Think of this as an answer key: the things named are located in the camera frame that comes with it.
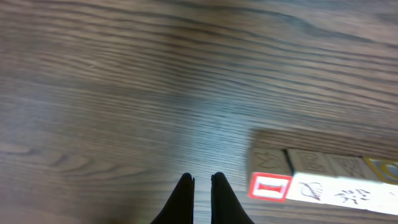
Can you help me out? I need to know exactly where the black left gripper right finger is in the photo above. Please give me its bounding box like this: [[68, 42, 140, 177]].
[[211, 172, 254, 224]]

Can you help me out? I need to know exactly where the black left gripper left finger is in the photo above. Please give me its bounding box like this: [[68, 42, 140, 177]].
[[151, 173, 195, 224]]

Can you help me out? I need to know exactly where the red framed wooden block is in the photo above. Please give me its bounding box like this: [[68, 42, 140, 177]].
[[248, 147, 293, 202]]

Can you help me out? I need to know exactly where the plain block blue side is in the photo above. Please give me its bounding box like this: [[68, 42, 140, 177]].
[[287, 148, 335, 204]]

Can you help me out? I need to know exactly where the green framed wooden block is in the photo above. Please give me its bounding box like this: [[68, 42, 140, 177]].
[[325, 154, 381, 210]]

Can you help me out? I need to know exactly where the plain block yellow side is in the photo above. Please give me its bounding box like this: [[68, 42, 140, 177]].
[[363, 157, 397, 215]]

